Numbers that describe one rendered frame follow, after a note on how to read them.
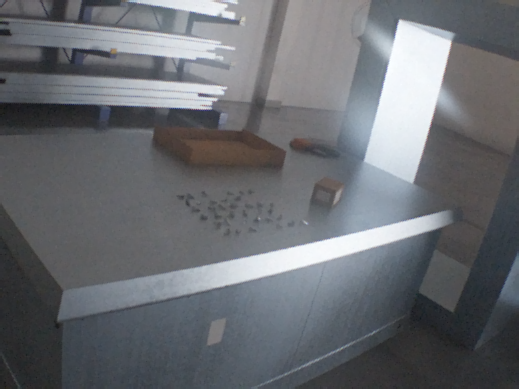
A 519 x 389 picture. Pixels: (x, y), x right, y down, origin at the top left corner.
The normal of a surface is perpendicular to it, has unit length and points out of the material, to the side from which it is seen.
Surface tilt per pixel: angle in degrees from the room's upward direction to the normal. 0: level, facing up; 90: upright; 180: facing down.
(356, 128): 90
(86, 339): 90
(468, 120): 90
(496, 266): 90
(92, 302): 67
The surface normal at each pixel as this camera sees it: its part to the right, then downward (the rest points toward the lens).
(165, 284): 0.69, -0.02
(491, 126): -0.76, 0.04
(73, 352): 0.65, 0.36
